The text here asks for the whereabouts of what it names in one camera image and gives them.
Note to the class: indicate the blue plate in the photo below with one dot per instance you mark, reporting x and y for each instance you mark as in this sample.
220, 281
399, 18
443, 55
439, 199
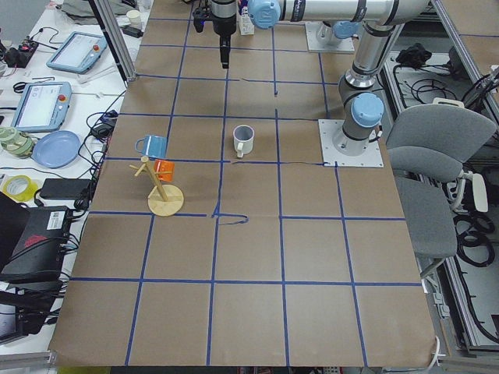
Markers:
57, 149

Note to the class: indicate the blue mug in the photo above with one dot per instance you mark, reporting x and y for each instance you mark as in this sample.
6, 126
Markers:
152, 146

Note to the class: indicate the white grey mug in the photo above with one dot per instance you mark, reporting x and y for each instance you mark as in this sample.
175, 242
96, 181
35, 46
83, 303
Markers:
243, 138

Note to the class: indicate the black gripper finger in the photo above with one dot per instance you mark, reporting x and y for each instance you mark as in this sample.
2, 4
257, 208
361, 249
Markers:
225, 49

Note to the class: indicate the blue teach pendant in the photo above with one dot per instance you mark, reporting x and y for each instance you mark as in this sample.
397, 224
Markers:
42, 107
78, 53

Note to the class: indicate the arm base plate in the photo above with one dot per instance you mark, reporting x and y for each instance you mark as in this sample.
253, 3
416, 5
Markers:
340, 151
331, 36

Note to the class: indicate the black computer box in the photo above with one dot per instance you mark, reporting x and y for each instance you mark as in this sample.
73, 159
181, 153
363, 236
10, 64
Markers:
31, 241

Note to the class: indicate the black power adapter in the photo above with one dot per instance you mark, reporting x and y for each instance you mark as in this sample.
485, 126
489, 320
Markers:
64, 188

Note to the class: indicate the yellow tape roll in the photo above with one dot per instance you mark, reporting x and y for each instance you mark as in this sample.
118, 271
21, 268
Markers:
21, 188

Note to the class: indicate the orange mug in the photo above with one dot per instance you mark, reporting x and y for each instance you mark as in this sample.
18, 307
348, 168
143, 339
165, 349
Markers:
164, 170

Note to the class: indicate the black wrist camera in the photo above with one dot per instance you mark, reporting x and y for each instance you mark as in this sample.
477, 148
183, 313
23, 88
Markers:
201, 15

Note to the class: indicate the lower blue teach pendant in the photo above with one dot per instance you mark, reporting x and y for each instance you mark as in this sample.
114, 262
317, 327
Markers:
42, 107

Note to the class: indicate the grey office chair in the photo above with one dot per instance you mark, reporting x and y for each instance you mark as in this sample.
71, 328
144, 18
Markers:
427, 146

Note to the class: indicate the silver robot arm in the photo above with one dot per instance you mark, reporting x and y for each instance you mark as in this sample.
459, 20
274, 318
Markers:
381, 20

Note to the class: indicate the white paper cup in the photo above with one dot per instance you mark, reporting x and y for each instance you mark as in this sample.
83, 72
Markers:
134, 18

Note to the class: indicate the upper blue teach pendant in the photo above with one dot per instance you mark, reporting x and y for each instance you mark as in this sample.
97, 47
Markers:
78, 53

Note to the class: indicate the aluminium frame post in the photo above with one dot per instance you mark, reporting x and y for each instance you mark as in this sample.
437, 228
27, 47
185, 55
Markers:
113, 35

